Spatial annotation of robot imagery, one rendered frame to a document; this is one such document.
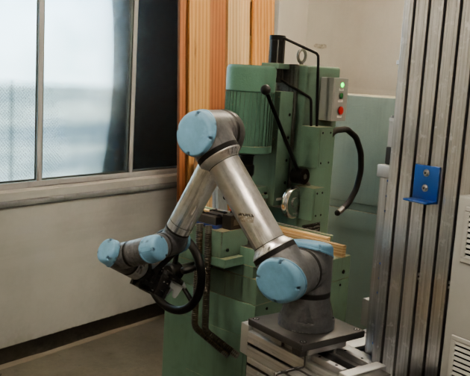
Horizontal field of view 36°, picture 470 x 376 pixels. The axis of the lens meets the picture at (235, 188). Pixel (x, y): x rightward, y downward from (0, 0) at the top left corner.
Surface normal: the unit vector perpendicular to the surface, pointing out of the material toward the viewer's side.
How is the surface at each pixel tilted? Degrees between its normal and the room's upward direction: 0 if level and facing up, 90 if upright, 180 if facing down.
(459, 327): 90
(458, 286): 90
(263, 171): 90
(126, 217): 90
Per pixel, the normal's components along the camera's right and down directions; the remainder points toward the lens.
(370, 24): -0.63, 0.08
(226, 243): 0.74, 0.15
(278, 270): -0.43, 0.22
